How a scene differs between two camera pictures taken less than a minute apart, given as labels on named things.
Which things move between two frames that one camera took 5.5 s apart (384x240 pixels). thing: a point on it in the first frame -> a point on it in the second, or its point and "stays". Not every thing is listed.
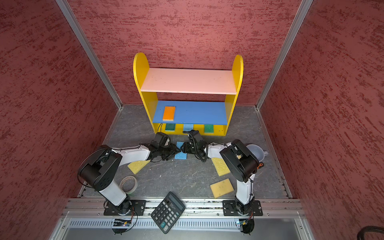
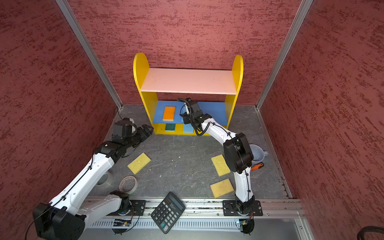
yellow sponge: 222,188 stays
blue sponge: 180,155 -> 183,111
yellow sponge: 220,166 stays
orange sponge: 169,113 stays
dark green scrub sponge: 170,127 stays
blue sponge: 188,127 stays
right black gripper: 186,145 -> 187,120
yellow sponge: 137,166 stays
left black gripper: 173,150 -> 144,136
